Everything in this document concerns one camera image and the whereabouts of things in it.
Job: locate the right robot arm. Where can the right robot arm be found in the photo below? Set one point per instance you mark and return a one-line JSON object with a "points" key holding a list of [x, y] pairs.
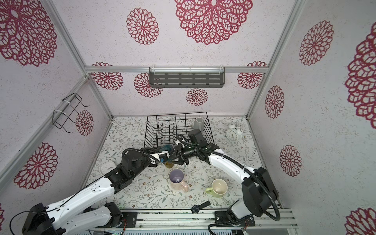
{"points": [[259, 194]]}

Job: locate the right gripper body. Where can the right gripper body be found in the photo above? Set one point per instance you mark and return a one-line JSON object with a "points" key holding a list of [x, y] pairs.
{"points": [[180, 154]]}

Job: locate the black wire dish rack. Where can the black wire dish rack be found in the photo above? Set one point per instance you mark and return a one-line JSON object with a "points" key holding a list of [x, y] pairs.
{"points": [[163, 129]]}

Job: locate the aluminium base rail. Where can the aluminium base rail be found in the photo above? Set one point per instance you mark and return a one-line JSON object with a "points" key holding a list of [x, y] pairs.
{"points": [[183, 219]]}

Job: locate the black wire wall basket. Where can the black wire wall basket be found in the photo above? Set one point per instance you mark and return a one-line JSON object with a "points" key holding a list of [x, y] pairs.
{"points": [[60, 117]]}

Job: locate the grey wall shelf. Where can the grey wall shelf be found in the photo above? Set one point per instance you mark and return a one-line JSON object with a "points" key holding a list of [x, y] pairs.
{"points": [[187, 78]]}

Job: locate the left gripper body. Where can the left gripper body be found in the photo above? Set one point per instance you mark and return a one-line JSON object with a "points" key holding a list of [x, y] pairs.
{"points": [[146, 162]]}

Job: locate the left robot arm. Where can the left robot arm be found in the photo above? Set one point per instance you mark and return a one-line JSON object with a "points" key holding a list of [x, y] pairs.
{"points": [[70, 216]]}

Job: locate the white twin-bell alarm clock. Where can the white twin-bell alarm clock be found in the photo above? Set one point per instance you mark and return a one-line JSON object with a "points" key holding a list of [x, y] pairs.
{"points": [[234, 133]]}

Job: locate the pink tall mug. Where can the pink tall mug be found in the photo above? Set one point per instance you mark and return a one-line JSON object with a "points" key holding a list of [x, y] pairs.
{"points": [[177, 180]]}

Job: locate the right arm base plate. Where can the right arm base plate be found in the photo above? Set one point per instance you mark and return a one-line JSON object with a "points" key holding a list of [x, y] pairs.
{"points": [[227, 218]]}

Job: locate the teal mug cream inside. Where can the teal mug cream inside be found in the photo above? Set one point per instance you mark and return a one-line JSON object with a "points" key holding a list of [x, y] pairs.
{"points": [[164, 152]]}

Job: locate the light green mug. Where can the light green mug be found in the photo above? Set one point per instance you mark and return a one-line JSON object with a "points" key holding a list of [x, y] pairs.
{"points": [[218, 188]]}

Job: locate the white square clock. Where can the white square clock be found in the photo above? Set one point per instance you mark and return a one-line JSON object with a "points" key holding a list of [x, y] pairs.
{"points": [[107, 167]]}

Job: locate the amber textured glass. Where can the amber textured glass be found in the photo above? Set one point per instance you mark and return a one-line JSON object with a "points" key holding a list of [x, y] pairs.
{"points": [[169, 165]]}

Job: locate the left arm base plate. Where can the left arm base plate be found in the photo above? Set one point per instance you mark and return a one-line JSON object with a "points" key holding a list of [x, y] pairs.
{"points": [[129, 219]]}

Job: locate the black wristwatch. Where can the black wristwatch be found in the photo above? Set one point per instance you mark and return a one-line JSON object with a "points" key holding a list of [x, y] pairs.
{"points": [[197, 208]]}

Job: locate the grey mug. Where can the grey mug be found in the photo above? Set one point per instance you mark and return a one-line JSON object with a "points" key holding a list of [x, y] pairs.
{"points": [[199, 124]]}

